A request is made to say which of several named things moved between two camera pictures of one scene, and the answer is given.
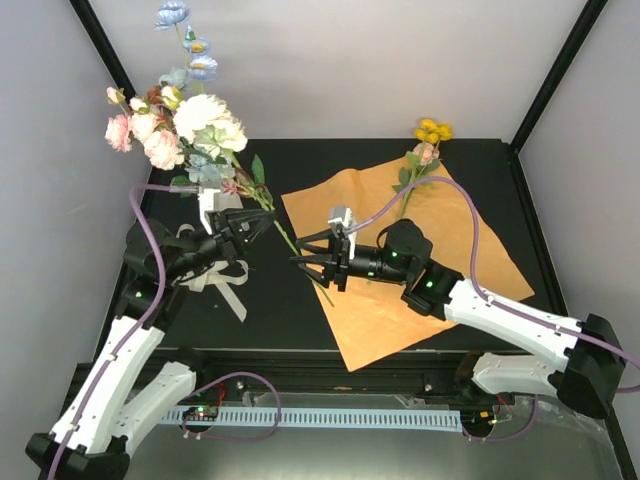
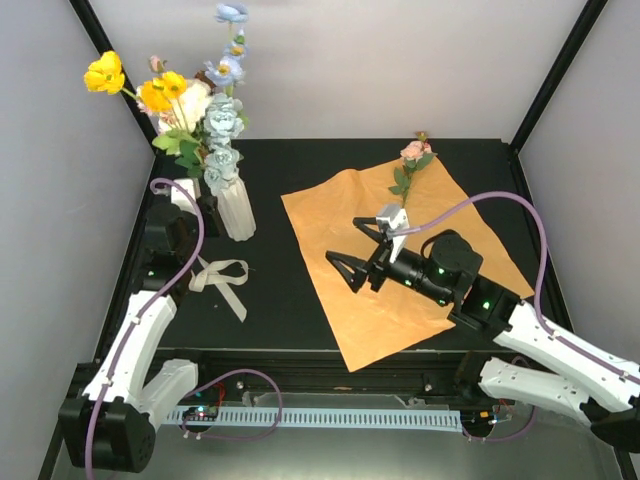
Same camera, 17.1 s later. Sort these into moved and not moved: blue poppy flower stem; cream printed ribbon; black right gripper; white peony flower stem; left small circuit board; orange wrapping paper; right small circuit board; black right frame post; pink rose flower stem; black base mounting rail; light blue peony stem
Moved: pink rose flower stem; blue poppy flower stem; light blue peony stem; white peony flower stem; black right gripper
Not moved: orange wrapping paper; black base mounting rail; black right frame post; cream printed ribbon; right small circuit board; left small circuit board
